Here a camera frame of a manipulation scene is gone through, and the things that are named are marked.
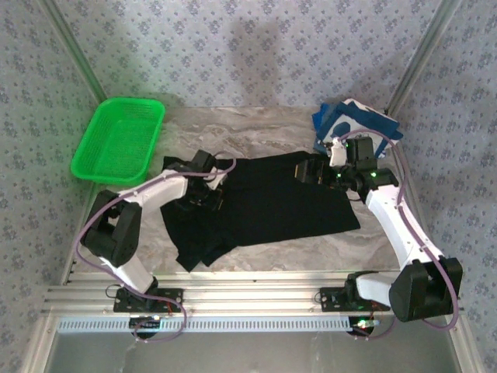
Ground black t-shirt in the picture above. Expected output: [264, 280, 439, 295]
[159, 150, 361, 273]

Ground blue t-shirt with white print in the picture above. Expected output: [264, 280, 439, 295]
[322, 99, 405, 160]

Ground plain dark blue folded t-shirt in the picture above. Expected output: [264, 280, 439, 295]
[311, 103, 339, 155]

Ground green plastic basket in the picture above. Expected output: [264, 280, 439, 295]
[69, 97, 167, 186]

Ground aluminium cross rails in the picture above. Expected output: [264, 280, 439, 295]
[42, 270, 465, 316]

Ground small controller board with LED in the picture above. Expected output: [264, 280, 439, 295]
[130, 315, 162, 331]
[351, 317, 380, 336]

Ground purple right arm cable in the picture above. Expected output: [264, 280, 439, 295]
[332, 129, 462, 343]

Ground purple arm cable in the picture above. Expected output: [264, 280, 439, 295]
[75, 150, 238, 343]
[332, 129, 462, 343]

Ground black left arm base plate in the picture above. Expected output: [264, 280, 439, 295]
[112, 286, 184, 315]

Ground aluminium corner post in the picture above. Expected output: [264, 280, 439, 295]
[40, 0, 110, 104]
[386, 0, 463, 114]

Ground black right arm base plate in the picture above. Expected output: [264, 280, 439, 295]
[318, 286, 391, 313]

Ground grey slotted cable duct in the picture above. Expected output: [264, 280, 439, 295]
[57, 314, 384, 335]

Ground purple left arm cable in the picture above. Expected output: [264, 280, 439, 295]
[75, 150, 238, 343]

